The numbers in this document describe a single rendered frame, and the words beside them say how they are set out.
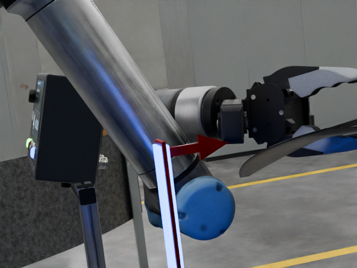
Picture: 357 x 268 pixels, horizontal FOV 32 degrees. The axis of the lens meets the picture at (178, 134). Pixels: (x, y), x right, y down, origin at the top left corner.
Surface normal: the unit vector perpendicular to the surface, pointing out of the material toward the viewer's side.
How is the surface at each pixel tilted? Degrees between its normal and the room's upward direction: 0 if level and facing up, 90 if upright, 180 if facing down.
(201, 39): 90
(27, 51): 90
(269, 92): 84
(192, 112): 78
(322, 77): 84
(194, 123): 103
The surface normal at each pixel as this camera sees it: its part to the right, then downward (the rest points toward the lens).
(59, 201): 0.76, 0.00
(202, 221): 0.27, 0.10
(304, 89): -0.60, 0.08
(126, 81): 0.50, -0.09
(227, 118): -0.10, 0.11
